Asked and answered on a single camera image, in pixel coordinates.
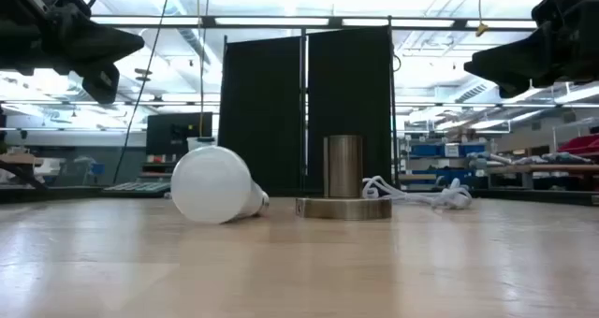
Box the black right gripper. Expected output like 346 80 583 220
463 0 599 100

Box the red storage bin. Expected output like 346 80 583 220
556 134 599 156

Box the brass lamp socket base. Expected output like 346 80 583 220
295 134 393 221

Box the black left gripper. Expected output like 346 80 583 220
0 0 146 106

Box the black aluminium table frame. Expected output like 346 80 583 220
0 184 599 207

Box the white lightbulb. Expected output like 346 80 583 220
170 144 270 224

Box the black computer monitor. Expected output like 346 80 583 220
145 111 214 156

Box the metal storage shelf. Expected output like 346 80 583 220
396 137 490 189

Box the yellow pendant plug cable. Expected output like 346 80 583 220
475 0 490 37

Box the clear plastic container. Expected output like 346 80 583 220
186 137 217 152

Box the small wooden table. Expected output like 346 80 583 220
0 152 46 191

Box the black hanging cable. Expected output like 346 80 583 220
111 0 173 184

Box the white lamp power cord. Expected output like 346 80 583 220
361 175 474 210

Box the long wooden workbench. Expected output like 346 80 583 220
486 163 599 191

